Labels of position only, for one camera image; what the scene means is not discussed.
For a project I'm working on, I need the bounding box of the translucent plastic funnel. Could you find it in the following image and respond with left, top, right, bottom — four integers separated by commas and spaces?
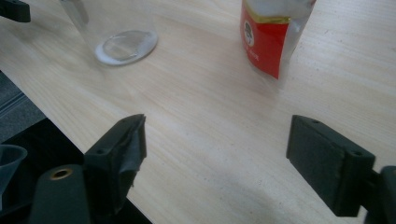
0, 144, 29, 213

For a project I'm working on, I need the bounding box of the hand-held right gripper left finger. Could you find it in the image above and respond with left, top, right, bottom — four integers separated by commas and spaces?
83, 113, 148, 217

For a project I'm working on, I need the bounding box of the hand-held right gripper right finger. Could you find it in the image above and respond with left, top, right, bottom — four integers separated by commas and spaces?
285, 114, 376, 218

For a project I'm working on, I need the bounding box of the black flat board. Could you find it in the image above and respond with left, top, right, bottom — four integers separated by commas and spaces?
0, 117, 153, 224

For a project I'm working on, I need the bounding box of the red and white plastic bag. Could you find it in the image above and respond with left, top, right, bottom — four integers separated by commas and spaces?
239, 0, 318, 81

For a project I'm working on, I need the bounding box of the clear jar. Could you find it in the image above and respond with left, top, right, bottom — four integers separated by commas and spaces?
59, 0, 159, 67

